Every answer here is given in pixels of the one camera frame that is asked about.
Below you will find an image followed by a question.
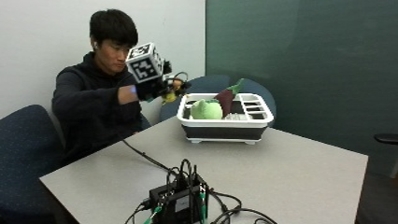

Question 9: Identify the green cabbage soft toy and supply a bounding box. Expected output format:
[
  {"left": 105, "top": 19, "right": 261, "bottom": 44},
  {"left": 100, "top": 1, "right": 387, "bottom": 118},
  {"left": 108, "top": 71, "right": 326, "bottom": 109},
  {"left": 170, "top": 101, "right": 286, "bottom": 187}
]
[{"left": 189, "top": 98, "right": 224, "bottom": 120}]

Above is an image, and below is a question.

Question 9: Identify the white cube with black markers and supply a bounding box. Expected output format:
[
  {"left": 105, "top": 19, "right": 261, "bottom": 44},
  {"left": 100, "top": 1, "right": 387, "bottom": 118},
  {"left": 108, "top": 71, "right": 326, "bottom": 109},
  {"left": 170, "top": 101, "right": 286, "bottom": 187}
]
[{"left": 124, "top": 42, "right": 168, "bottom": 84}]

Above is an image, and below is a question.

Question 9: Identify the black chair armrest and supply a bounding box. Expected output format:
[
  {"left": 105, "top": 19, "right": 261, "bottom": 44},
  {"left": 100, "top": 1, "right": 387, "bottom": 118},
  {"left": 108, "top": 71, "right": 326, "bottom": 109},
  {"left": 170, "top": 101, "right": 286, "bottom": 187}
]
[{"left": 373, "top": 133, "right": 398, "bottom": 146}]

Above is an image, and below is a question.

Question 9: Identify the long black cable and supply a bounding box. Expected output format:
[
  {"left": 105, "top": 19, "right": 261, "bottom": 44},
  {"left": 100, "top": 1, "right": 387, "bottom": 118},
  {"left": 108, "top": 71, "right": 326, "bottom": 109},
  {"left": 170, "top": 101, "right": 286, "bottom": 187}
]
[{"left": 121, "top": 138, "right": 180, "bottom": 175}]

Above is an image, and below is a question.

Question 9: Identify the black electronics box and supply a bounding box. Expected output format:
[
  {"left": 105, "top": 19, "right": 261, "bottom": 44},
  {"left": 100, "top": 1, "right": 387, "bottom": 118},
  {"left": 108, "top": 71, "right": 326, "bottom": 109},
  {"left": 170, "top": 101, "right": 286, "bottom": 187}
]
[{"left": 148, "top": 177, "right": 210, "bottom": 224}]

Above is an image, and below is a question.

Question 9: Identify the green cable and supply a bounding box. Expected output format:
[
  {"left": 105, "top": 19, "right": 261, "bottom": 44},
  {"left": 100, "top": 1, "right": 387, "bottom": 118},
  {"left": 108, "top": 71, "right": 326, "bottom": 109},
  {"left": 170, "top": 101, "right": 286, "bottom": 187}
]
[
  {"left": 142, "top": 204, "right": 164, "bottom": 224},
  {"left": 198, "top": 191, "right": 208, "bottom": 220}
]

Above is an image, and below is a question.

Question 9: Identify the purple eggplant soft toy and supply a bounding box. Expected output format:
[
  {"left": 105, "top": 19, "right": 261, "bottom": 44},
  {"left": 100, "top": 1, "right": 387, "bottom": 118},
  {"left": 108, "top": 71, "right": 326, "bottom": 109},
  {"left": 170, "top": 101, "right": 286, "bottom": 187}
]
[{"left": 213, "top": 77, "right": 246, "bottom": 119}]

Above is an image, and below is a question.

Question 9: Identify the white and black dish rack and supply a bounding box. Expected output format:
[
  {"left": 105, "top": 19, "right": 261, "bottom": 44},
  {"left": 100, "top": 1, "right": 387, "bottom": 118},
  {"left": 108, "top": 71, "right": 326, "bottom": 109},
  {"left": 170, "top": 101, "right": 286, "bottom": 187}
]
[{"left": 176, "top": 91, "right": 274, "bottom": 146}]

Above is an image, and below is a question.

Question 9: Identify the black looped cable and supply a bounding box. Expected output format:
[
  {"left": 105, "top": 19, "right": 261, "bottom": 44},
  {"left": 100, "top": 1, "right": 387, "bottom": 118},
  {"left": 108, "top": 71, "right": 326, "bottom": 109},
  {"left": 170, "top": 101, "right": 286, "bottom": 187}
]
[{"left": 208, "top": 189, "right": 279, "bottom": 224}]

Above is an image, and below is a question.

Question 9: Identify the the person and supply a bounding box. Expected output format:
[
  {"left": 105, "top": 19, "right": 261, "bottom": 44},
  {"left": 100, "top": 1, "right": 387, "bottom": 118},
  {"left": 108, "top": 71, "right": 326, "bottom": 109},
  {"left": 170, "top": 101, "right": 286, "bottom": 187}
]
[{"left": 51, "top": 8, "right": 152, "bottom": 166}]

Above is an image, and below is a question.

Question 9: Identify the yellow soft toy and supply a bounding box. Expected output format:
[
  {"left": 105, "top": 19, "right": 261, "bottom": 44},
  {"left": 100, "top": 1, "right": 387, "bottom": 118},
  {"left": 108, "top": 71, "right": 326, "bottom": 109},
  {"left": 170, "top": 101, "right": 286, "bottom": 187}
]
[{"left": 161, "top": 77, "right": 189, "bottom": 105}]

